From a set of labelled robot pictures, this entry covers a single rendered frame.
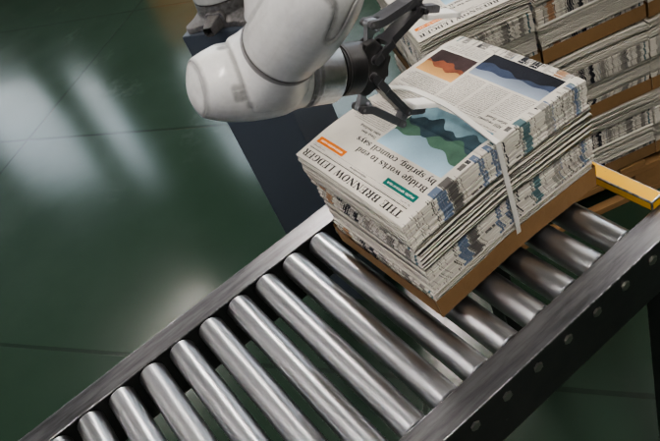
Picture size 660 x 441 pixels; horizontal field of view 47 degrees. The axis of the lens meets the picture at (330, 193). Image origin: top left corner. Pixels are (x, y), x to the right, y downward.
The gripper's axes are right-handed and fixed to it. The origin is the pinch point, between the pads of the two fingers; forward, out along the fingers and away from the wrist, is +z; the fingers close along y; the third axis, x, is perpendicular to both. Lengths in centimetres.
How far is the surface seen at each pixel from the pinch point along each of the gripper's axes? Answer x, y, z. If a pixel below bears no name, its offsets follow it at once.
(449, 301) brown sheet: 14.2, 34.9, -4.1
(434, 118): 0.4, 9.8, 0.0
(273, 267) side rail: -21, 45, -15
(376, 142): -3.3, 14.2, -8.2
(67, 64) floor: -351, 109, 43
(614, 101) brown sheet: -33, 31, 98
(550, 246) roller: 16.2, 28.9, 15.4
